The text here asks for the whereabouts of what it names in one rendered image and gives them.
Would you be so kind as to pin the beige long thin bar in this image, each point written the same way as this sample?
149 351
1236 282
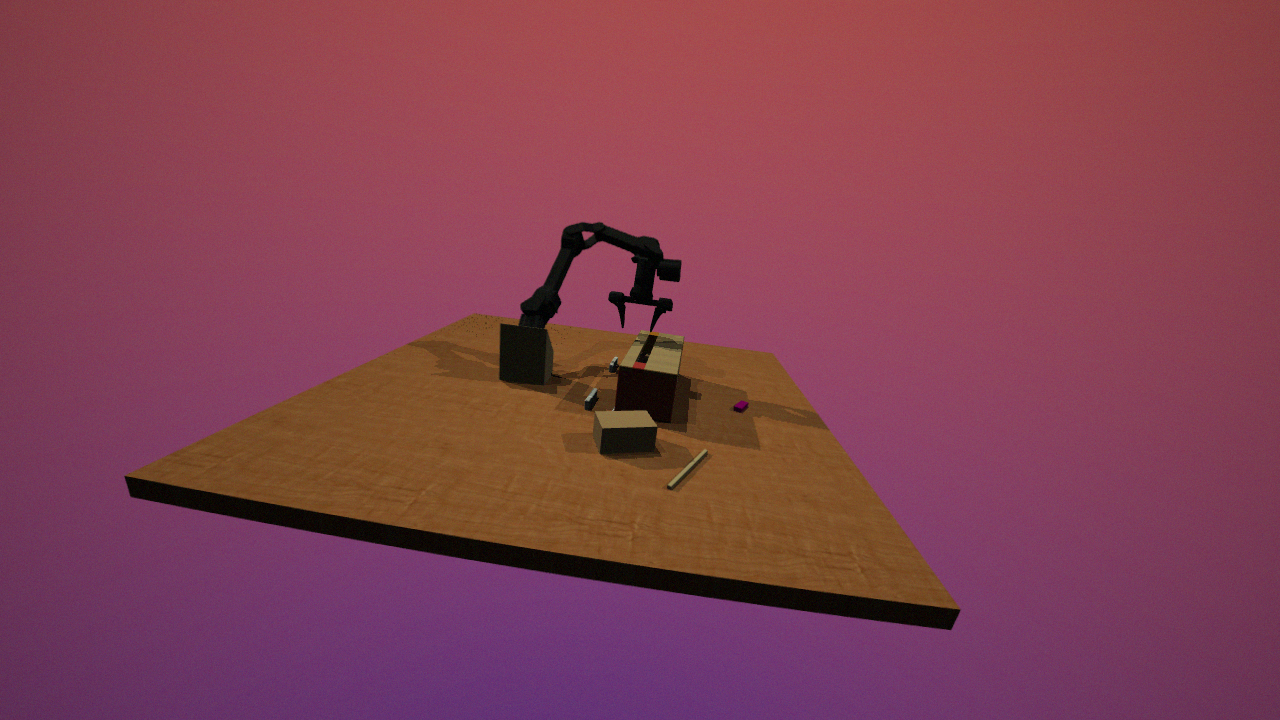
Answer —
687 469

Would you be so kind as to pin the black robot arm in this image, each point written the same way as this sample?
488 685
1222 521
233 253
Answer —
545 301

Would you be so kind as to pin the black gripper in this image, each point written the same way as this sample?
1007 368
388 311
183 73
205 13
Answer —
642 291

